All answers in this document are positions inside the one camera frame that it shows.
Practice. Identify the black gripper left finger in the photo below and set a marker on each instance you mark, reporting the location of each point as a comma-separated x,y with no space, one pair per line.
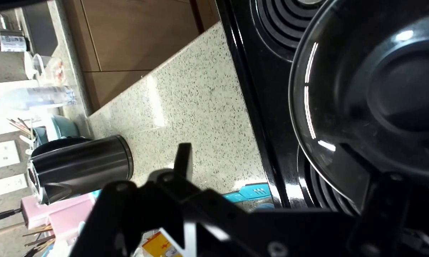
182,164

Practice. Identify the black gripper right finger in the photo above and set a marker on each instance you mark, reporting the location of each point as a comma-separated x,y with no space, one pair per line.
356,184

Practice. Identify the black cooking pot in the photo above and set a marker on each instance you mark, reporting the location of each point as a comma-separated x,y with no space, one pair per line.
328,185

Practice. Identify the glass pot lid black knob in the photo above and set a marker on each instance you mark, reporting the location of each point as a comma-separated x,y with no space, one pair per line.
342,95

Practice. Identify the black electric stove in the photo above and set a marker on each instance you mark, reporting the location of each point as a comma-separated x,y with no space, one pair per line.
257,72

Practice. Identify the teal packet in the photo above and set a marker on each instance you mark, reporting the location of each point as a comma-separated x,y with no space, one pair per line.
251,195

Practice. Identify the stainless electric kettle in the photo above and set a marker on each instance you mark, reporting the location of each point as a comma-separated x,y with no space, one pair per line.
86,165

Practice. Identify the teal bowl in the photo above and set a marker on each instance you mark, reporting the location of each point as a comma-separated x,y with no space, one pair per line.
61,131

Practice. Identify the wooden lower cabinet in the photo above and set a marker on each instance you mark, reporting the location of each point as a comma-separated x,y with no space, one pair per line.
128,44

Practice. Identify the pink box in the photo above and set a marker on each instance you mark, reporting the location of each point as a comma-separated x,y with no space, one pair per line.
61,215

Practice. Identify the white mug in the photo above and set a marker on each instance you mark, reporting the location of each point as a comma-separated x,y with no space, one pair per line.
34,66

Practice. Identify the silver can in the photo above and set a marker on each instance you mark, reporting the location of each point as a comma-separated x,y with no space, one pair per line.
11,42

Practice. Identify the white wall plate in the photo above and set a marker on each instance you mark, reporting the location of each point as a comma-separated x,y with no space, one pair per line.
10,185
1,155

